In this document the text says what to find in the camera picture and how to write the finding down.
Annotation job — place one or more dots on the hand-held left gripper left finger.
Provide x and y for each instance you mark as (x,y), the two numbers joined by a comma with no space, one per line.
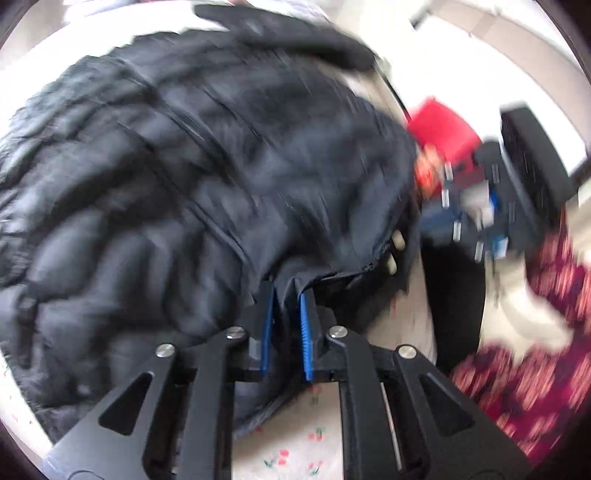
(266,330)

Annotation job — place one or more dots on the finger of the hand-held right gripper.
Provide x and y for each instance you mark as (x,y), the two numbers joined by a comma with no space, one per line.
(485,166)
(503,226)

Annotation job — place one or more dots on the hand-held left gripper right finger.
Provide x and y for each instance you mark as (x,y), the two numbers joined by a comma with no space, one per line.
(305,339)

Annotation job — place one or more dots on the black puffer jacket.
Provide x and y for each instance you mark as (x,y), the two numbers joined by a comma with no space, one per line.
(161,184)

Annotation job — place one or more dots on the red object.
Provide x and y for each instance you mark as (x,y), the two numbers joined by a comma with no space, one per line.
(438,129)

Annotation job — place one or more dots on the dark object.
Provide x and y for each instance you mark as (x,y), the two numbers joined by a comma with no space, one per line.
(455,304)

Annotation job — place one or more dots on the cherry print bed sheet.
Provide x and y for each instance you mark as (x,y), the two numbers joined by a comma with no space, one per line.
(295,443)

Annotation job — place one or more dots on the person's floral red pants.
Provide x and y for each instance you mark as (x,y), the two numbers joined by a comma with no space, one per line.
(521,392)

